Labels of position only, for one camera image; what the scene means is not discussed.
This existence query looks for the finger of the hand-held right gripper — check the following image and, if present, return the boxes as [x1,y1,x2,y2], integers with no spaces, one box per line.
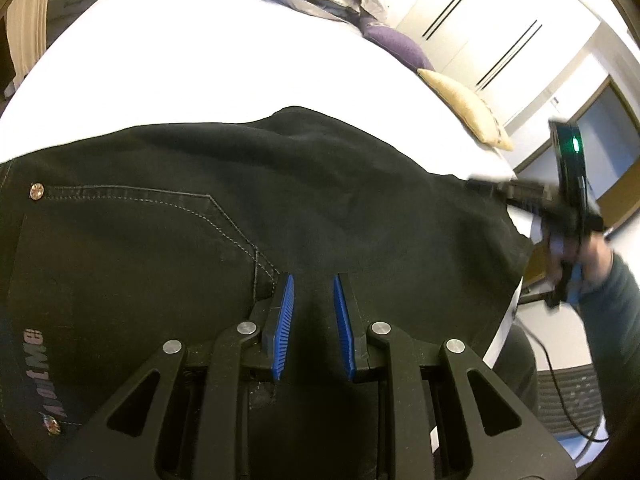
[467,177,557,212]

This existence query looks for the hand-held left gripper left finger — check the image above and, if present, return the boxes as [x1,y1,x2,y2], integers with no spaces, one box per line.
[47,272,296,480]

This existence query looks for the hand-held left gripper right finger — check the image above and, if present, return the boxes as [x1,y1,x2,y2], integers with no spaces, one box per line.
[332,272,581,480]

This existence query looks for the black pants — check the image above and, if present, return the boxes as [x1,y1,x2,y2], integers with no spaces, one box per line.
[0,105,536,480]

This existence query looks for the person's right forearm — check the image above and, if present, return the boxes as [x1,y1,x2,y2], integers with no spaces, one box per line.
[575,252,640,443]

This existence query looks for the person's right hand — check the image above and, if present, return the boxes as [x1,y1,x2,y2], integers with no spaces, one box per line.
[547,234,616,307]

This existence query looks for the wooden framed door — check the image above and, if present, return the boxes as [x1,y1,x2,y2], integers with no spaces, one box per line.
[514,74,640,242]

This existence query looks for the beige pillow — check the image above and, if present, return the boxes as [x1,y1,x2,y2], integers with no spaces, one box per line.
[416,67,516,152]

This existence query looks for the white wardrobe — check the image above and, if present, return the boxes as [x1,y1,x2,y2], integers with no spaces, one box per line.
[390,0,602,127]

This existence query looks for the purple pillow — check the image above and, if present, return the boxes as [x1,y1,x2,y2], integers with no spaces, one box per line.
[361,17,436,73]

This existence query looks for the grey floor mat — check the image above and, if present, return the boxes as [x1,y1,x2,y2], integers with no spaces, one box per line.
[537,364,607,437]

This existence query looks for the bed with white sheet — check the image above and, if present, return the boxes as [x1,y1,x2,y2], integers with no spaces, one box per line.
[0,0,532,376]

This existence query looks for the beige curtain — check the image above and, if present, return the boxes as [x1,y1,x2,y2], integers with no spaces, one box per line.
[9,0,67,88]

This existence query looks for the black cable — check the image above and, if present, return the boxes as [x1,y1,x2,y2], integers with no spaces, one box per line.
[515,292,610,444]

